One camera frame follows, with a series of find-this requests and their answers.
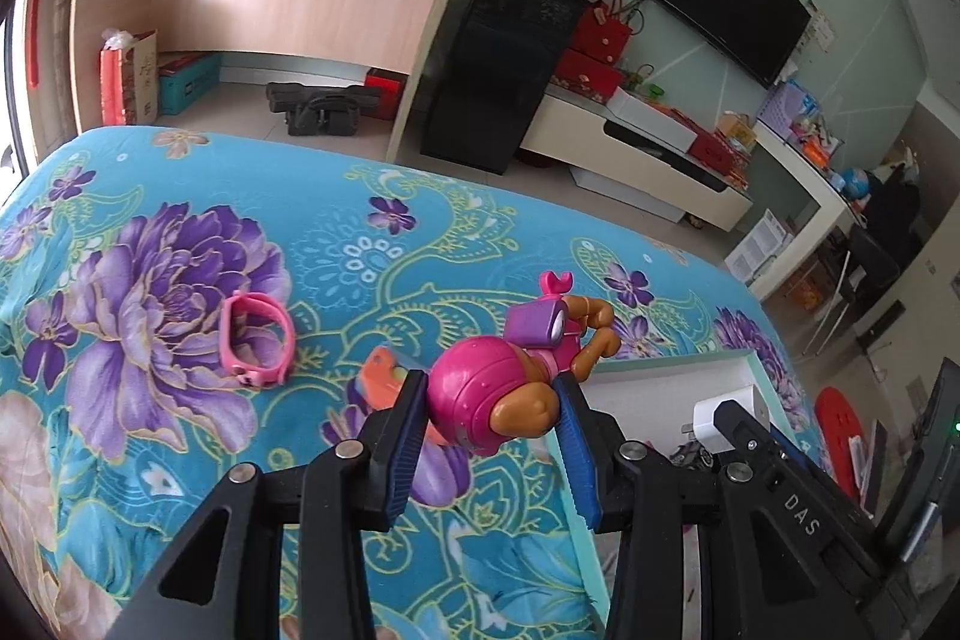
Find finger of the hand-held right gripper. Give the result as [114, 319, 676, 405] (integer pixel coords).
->
[711, 398, 901, 611]

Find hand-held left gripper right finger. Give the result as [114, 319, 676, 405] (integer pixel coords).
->
[555, 376, 833, 640]

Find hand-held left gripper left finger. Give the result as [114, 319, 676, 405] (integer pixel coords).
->
[105, 370, 430, 640]

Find shallow teal cardboard box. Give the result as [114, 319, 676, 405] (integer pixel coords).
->
[551, 347, 815, 640]

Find pink dog toy figure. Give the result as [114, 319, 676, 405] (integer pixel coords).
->
[427, 271, 622, 459]

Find white power adapter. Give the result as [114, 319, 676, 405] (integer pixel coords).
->
[679, 385, 773, 453]

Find red plastic stool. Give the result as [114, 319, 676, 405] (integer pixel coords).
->
[814, 385, 865, 500]

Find orange plastic gadget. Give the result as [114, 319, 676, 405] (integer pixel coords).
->
[352, 346, 417, 416]

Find pink wrist watch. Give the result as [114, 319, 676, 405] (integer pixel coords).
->
[223, 290, 297, 390]

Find white grilled appliance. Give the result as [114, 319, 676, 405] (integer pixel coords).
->
[722, 209, 790, 283]

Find white television stand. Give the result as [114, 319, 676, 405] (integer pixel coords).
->
[517, 85, 755, 233]

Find black chair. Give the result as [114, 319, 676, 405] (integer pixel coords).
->
[823, 160, 925, 350]

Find white side desk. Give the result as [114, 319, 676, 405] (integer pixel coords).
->
[748, 119, 872, 304]

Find red patterned boxes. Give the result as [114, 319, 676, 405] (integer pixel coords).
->
[688, 125, 752, 178]

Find white flat box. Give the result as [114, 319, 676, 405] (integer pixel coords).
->
[606, 87, 698, 155]

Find black bag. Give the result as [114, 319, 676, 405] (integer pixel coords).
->
[265, 80, 385, 136]

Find red gift box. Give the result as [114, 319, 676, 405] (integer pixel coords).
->
[551, 47, 627, 103]

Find small red floor box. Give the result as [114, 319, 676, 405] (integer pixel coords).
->
[364, 68, 410, 121]

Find black cabinet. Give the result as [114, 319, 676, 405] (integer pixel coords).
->
[418, 0, 595, 176]

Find purple box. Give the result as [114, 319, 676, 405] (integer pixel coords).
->
[756, 80, 805, 136]

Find red gift bag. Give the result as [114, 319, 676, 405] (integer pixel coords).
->
[571, 0, 644, 65]

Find teal storage crate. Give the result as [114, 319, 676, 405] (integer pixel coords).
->
[156, 51, 223, 118]

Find red paper bag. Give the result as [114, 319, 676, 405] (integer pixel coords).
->
[99, 29, 140, 125]

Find red hanging knot ornament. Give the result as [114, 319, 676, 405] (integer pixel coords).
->
[25, 0, 55, 88]

